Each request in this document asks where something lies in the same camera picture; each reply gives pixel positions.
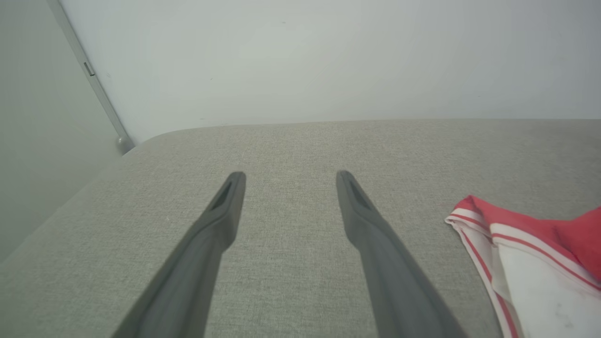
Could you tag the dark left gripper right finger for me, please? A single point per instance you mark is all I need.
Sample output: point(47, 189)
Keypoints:
point(394, 277)

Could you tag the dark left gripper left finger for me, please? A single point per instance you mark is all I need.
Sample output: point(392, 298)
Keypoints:
point(188, 272)

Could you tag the red and white jersey garment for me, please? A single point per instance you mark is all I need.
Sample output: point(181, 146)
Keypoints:
point(544, 281)

